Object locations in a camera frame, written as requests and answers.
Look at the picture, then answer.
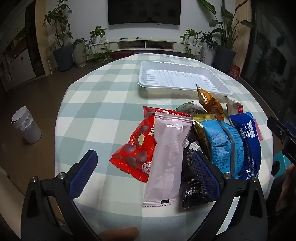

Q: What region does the potted tree in grey pot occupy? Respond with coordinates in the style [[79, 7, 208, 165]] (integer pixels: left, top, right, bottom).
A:
[[40, 0, 74, 72]]

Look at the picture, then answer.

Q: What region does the round table with checkered cloth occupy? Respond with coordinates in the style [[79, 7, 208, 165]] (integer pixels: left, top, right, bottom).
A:
[[54, 53, 275, 241]]

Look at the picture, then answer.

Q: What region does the large-leaf plant dark pot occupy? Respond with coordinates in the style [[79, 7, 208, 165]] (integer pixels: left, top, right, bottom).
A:
[[198, 0, 253, 73]]

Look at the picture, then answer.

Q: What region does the person's left hand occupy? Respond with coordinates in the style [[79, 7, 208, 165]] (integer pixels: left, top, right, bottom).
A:
[[97, 227, 139, 241]]

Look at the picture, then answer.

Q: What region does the teal plastic stool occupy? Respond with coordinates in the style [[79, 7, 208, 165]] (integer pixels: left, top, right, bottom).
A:
[[274, 151, 292, 178]]

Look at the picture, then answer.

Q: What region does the small plant ribbed white pot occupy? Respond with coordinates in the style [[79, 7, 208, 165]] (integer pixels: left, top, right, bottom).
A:
[[72, 38, 88, 68]]

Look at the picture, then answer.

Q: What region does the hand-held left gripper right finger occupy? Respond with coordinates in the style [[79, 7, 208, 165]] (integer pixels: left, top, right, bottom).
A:
[[188, 151, 269, 241]]

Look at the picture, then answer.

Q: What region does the black snack packet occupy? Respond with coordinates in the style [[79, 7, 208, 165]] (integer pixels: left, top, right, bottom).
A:
[[180, 132, 219, 210]]

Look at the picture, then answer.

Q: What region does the white and red snack packet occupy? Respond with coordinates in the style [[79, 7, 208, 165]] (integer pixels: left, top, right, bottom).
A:
[[225, 96, 244, 116]]

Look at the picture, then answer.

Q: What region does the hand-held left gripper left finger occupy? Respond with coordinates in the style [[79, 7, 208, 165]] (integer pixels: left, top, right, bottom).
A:
[[21, 149, 102, 241]]

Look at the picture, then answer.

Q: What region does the white television cabinet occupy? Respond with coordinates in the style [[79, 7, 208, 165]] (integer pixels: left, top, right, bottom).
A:
[[90, 38, 203, 53]]

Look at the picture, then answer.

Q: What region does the white trash can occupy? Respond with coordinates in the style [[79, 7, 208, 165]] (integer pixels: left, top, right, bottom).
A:
[[11, 106, 42, 144]]

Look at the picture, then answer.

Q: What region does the glass sliding door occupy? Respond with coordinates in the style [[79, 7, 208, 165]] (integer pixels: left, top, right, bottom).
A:
[[240, 0, 296, 121]]

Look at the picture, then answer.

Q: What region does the pale pink snack packet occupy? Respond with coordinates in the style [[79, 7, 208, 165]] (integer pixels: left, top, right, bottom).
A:
[[143, 112, 193, 207]]

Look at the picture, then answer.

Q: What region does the orange snack packet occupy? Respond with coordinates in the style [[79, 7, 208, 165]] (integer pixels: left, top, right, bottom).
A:
[[196, 82, 225, 121]]

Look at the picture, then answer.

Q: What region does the trailing pothos plant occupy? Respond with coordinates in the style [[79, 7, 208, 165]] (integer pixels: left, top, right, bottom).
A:
[[179, 28, 201, 58], [87, 25, 114, 67]]

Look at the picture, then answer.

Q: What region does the red paper bag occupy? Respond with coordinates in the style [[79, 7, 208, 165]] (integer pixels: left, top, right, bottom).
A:
[[230, 65, 242, 79]]

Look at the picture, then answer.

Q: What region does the beige curtain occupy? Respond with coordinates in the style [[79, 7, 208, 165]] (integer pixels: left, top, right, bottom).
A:
[[231, 0, 253, 78]]

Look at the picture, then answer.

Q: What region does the dark blue cake packet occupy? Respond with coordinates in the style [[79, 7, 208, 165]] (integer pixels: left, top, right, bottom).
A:
[[229, 112, 263, 180]]

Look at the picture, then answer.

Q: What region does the red chocolate ball packet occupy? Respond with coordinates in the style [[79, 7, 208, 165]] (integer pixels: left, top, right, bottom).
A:
[[110, 106, 192, 183]]

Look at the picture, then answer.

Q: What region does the green clear nut packet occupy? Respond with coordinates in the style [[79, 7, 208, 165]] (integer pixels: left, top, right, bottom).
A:
[[173, 101, 204, 115]]

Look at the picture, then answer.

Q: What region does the white plastic tray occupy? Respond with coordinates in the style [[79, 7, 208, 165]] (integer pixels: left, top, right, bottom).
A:
[[138, 61, 234, 96]]

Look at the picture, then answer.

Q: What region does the light blue snack packet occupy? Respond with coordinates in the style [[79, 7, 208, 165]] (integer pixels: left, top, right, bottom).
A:
[[200, 119, 245, 179]]

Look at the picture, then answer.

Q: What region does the bright pink snack packet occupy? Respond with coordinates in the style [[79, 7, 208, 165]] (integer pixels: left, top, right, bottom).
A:
[[253, 119, 264, 141]]

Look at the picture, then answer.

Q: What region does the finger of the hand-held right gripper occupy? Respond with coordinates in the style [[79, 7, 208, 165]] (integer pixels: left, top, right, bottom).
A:
[[285, 120, 296, 135], [267, 116, 290, 142]]

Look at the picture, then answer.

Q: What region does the red storage box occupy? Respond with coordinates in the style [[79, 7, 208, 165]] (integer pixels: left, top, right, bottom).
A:
[[112, 51, 133, 59]]

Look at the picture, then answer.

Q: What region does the bushy plant smooth white pot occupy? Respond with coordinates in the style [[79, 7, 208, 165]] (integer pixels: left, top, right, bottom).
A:
[[199, 31, 219, 66]]

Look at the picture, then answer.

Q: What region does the black wall television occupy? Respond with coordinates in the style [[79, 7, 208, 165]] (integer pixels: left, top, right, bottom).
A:
[[107, 0, 181, 25]]

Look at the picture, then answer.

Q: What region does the olive gold snack packet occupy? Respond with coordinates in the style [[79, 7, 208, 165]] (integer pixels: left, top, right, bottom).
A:
[[193, 113, 218, 151]]

